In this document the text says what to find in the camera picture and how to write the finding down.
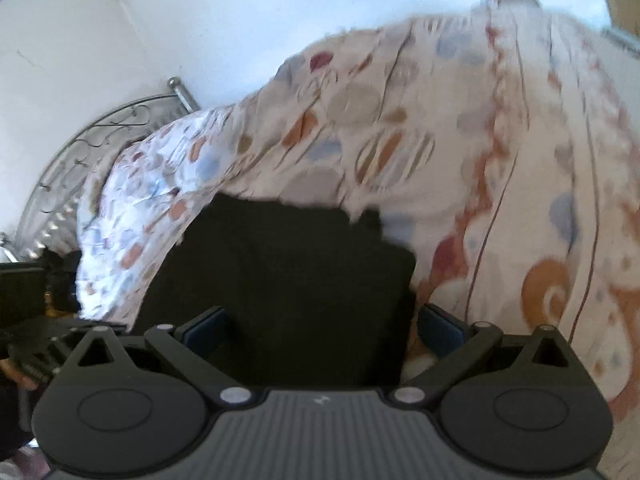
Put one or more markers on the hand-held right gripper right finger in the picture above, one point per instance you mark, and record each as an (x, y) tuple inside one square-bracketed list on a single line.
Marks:
[(440, 331)]

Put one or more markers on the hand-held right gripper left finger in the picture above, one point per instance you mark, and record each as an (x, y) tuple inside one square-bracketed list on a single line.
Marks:
[(205, 329)]

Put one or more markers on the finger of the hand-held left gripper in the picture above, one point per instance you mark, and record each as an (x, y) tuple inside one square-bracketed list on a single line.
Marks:
[(45, 347)]

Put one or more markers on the black long-sleeve sweater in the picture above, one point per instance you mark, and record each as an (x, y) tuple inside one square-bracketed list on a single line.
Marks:
[(280, 300)]

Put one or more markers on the pile of black clothes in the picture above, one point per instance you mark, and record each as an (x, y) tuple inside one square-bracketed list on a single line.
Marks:
[(62, 270)]

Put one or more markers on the patterned white duvet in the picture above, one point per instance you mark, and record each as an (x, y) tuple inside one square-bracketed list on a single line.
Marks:
[(450, 160)]

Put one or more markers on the metal bed headboard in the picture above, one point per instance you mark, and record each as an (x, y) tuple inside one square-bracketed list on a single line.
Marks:
[(175, 84)]

